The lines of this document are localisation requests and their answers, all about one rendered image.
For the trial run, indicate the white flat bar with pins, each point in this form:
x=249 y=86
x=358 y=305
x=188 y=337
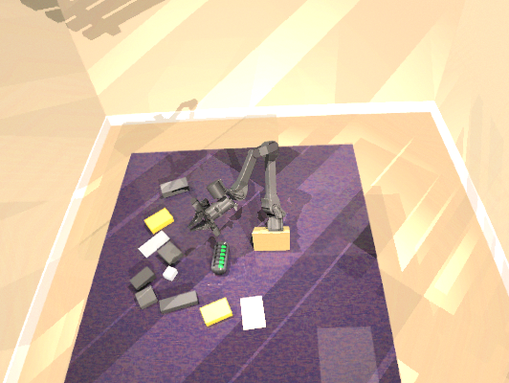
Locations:
x=154 y=243

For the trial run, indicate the white cube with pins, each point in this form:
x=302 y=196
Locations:
x=170 y=273

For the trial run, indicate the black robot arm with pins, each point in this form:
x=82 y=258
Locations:
x=270 y=203

